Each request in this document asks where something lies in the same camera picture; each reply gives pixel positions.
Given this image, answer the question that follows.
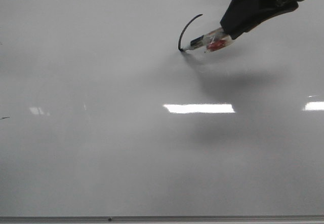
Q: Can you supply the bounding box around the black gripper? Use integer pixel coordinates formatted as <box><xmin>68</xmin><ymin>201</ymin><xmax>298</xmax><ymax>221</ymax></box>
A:
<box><xmin>220</xmin><ymin>0</ymin><xmax>304</xmax><ymax>40</ymax></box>

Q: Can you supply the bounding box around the whiteboard marker with tape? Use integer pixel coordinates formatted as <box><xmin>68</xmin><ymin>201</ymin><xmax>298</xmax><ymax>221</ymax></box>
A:
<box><xmin>180</xmin><ymin>27</ymin><xmax>234</xmax><ymax>52</ymax></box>

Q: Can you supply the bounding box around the white whiteboard surface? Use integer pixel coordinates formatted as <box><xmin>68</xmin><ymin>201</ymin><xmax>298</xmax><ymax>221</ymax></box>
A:
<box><xmin>1</xmin><ymin>0</ymin><xmax>323</xmax><ymax>216</ymax></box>

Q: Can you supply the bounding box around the grey aluminium whiteboard frame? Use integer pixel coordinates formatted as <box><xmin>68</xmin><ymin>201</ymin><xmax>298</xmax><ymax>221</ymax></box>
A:
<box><xmin>1</xmin><ymin>215</ymin><xmax>323</xmax><ymax>223</ymax></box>

